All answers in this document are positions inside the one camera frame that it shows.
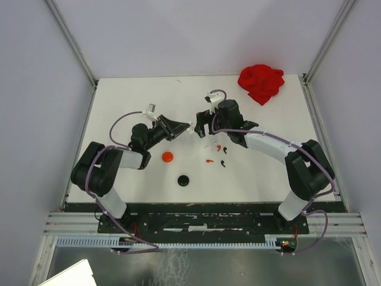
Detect orange round earbud case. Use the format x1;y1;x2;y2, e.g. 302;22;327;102
162;151;174;163

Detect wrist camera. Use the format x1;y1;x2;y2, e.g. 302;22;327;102
205;89;226;114
145;104;157;122

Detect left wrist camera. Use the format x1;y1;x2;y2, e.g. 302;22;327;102
145;104;157;122

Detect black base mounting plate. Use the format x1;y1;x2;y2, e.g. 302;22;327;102
98;212;310;235

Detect red crumpled cloth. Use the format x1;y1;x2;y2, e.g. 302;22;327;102
238;64;285;105

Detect white slotted cable duct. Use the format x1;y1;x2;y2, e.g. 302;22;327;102
56;232;293;249

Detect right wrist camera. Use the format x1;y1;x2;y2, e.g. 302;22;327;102
205;89;226;114

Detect right aluminium frame post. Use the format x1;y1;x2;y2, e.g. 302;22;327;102
303;0;358;85

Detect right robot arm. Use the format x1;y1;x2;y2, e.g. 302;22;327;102
195;96;335;233

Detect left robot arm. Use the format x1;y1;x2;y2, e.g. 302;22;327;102
71;115;191;232

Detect white paper sheet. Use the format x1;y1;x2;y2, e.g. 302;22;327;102
40;259;96;286

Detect aluminium front rail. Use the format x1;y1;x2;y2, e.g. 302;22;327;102
43;213;367;238

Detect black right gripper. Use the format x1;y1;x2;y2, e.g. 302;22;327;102
193;108;230;138

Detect black round earbud case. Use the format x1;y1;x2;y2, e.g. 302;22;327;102
177;175;190;186

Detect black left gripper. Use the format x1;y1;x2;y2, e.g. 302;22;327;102
145;114;191;150

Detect white round earbud case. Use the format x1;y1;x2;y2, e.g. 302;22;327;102
187;122;195;134

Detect aluminium frame post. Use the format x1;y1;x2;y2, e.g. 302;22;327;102
303;0;358;85
44;0;99;87

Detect left aluminium frame post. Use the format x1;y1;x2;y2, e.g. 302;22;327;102
44;0;99;87

